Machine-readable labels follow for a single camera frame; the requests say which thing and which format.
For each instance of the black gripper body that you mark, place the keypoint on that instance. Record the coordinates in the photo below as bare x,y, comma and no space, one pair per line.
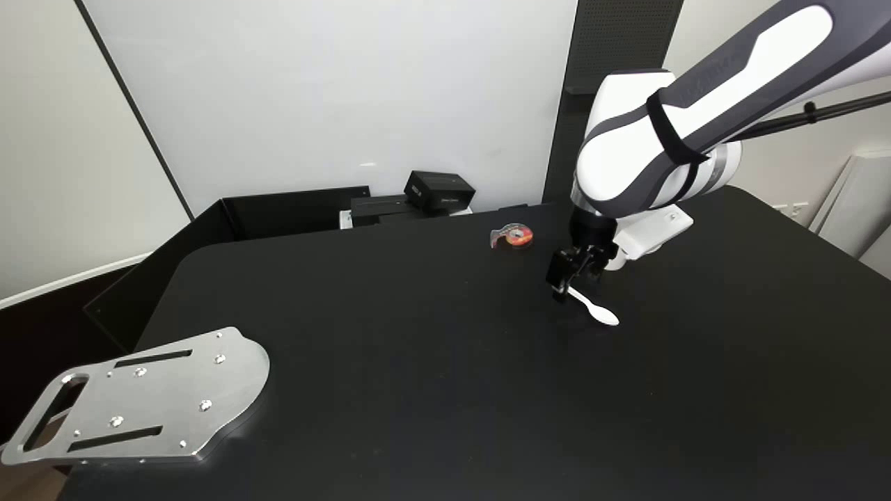
592,239

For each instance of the white plastic spoon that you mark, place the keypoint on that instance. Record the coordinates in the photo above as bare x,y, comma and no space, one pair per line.
595,306

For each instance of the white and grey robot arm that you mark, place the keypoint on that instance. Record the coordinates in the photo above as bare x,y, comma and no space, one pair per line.
706,120

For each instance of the red tape roll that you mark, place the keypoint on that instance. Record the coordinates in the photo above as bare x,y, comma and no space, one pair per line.
514,238

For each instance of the small black box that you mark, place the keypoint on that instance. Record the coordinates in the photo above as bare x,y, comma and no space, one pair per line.
441,191

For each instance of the white leaning panel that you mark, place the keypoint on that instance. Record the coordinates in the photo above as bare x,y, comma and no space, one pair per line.
860,203

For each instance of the white board panel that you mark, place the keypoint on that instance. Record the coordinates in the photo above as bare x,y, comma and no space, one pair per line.
353,93

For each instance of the silver metal mounting plate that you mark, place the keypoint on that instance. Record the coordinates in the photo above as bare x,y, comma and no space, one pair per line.
150,392

